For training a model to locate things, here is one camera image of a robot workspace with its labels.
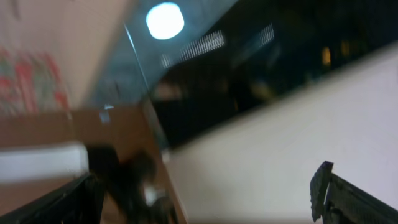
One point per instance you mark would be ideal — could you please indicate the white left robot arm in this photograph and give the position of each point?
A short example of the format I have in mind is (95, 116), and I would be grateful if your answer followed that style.
(28, 163)

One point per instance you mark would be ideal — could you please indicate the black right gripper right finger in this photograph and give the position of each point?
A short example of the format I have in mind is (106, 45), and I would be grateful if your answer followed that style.
(336, 201)

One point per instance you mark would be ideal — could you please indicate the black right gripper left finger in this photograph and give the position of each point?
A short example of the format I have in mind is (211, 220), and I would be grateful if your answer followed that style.
(77, 202)

